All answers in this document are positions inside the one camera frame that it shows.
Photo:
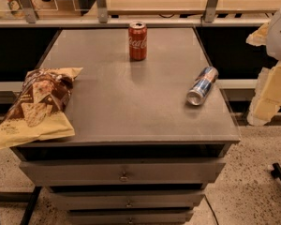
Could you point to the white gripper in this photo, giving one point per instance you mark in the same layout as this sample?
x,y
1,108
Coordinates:
x,y
280,37

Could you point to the red coca-cola can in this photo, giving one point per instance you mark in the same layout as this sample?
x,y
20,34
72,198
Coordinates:
x,y
137,39

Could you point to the blue silver energy drink can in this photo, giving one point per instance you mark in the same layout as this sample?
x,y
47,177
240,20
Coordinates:
x,y
202,86

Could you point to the grey drawer cabinet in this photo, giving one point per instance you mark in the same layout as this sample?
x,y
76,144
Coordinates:
x,y
124,110

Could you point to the bottom grey drawer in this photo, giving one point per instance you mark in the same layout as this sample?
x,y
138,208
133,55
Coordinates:
x,y
130,217

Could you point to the grey drawer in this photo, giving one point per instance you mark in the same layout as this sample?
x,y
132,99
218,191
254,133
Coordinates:
x,y
127,199
130,217
56,173

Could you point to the yellow brown chip bag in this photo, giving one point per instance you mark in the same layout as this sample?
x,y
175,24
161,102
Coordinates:
x,y
38,113

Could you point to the middle grey drawer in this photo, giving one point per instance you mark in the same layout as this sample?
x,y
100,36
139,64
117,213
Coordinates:
x,y
127,199

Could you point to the top grey drawer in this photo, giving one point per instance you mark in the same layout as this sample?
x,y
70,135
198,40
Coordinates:
x,y
56,173

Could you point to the black metal leg left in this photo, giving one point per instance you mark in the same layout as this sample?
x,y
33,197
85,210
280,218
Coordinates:
x,y
30,206

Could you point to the grey metal rail post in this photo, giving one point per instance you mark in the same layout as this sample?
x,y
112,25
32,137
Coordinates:
x,y
28,10
102,12
209,12

